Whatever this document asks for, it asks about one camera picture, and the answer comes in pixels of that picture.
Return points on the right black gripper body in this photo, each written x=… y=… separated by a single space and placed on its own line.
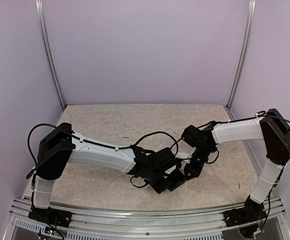
x=197 y=168

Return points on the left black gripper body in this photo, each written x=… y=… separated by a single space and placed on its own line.
x=157 y=186

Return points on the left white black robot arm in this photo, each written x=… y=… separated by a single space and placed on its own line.
x=62 y=146

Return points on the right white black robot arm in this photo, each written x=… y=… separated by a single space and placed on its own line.
x=267 y=126

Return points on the small circuit board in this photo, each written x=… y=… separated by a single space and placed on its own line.
x=47 y=231

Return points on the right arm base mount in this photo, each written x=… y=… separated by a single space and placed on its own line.
x=251 y=211

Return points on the front aluminium frame rail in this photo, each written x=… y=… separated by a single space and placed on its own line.
x=89 y=223

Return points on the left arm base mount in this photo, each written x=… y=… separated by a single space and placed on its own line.
x=51 y=216

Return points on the left vertical aluminium post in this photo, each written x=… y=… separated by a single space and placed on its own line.
x=48 y=53

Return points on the vertical aluminium post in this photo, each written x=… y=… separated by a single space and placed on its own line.
x=243 y=53
x=48 y=53

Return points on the right vertical aluminium post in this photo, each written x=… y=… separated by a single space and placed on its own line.
x=243 y=53

